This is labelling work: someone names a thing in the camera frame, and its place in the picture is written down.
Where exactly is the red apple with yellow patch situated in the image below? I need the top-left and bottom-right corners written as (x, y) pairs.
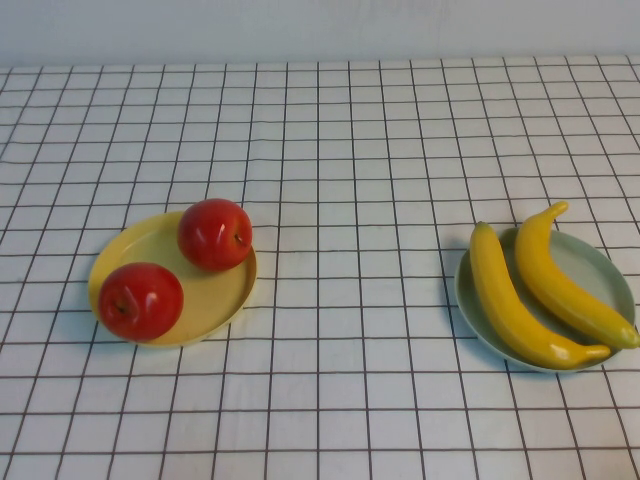
top-left (177, 198), bottom-right (254, 273)

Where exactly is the yellow banana with long stem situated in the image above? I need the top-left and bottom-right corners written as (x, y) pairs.
top-left (468, 221), bottom-right (613, 371)

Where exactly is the yellow banana with green tip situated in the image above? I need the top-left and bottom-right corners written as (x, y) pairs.
top-left (514, 200), bottom-right (640, 350)

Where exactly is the yellow round plate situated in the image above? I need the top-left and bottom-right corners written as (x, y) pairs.
top-left (88, 210), bottom-right (259, 348)

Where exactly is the light blue round plate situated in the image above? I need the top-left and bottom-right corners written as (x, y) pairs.
top-left (453, 227), bottom-right (637, 374)

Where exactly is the white checked tablecloth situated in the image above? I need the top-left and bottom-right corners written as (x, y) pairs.
top-left (0, 54), bottom-right (640, 480)

